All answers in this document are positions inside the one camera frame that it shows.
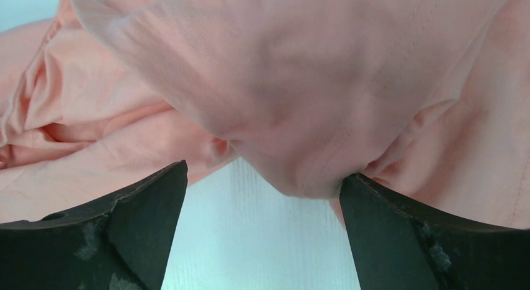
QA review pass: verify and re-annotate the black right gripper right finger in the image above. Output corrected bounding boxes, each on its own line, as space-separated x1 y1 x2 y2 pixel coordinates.
339 174 529 290

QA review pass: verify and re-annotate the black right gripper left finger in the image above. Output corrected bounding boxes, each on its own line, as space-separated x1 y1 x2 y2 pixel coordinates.
1 162 188 289

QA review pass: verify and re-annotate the pink t-shirt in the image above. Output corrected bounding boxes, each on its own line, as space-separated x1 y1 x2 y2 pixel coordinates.
1 0 529 228

